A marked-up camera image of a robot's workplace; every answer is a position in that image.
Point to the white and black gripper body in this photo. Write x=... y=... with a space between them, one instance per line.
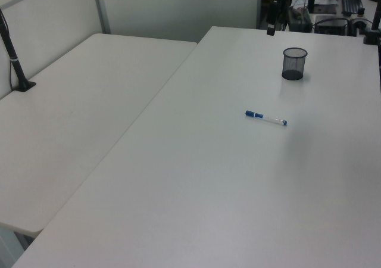
x=272 y=13

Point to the blue and white marker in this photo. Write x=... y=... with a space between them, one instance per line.
x=265 y=118

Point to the black and green device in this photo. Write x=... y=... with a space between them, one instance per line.
x=299 y=19

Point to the black mesh pen cup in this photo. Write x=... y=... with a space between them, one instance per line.
x=294 y=65

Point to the black keyboard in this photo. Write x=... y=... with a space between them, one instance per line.
x=352 y=2

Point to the black clamp mount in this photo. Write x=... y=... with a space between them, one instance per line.
x=373 y=26

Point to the grey partition corner post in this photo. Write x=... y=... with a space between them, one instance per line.
x=101 y=7

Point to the black camera pole with base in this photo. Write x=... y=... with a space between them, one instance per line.
x=13 y=58

